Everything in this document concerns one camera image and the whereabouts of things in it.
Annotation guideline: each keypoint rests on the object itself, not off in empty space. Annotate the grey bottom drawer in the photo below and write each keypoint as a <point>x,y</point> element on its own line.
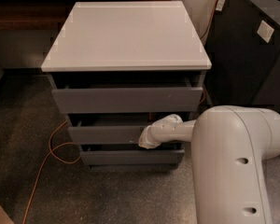
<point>98,155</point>

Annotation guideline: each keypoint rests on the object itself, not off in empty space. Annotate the dark wooden bench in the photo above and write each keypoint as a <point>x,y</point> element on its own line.
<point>39,14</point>

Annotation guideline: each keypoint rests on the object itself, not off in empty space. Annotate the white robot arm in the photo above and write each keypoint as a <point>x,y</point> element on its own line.
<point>228,145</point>

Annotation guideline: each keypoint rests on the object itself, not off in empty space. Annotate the black bin cabinet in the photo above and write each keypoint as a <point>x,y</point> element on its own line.
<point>245,69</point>

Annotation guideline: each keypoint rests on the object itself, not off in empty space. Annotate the white tag on cable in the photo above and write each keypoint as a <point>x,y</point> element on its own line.
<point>220,5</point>

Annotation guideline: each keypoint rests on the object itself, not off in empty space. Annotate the grey drawer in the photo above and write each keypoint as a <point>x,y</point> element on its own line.
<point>110,129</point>
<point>98,155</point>
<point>126,99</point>

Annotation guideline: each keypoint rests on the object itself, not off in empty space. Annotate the white label on bin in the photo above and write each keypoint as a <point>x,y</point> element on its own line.
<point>265,31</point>

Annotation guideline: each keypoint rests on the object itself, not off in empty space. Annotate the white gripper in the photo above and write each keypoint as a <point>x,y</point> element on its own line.
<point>155,133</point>

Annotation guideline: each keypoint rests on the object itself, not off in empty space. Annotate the grey top drawer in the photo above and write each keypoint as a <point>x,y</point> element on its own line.
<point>126,99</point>

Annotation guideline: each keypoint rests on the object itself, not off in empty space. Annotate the grey drawer cabinet white top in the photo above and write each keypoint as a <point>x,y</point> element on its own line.
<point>128,44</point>

